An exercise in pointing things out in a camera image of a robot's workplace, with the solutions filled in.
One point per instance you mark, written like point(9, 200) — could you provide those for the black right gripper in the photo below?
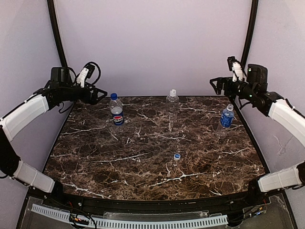
point(226, 85)

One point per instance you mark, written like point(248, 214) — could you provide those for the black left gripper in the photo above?
point(89, 93)

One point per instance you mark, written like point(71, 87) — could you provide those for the Pepsi bottle with blue cap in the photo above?
point(116, 109)

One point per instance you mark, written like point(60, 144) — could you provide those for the blue label Pocari Sweat bottle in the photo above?
point(225, 121)

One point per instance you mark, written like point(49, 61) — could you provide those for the blue white bottle cap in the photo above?
point(177, 156)

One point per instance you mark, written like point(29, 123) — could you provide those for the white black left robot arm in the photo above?
point(60, 88)

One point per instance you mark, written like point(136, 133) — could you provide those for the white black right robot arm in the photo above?
point(251, 85)

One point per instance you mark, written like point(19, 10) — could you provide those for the clear empty bottle white cap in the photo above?
point(172, 105)

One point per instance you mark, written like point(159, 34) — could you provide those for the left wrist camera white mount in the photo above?
point(86, 73)

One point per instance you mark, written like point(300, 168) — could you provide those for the black right corner post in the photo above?
point(250, 31)

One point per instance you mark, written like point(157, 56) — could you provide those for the black corner post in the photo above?
point(56, 33)
point(250, 31)

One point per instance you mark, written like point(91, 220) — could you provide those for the black left corner post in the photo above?
point(56, 33)

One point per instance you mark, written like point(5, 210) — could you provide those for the black curved front rail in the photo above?
point(170, 197)

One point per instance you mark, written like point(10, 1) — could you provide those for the white slotted cable duct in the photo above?
point(101, 223)

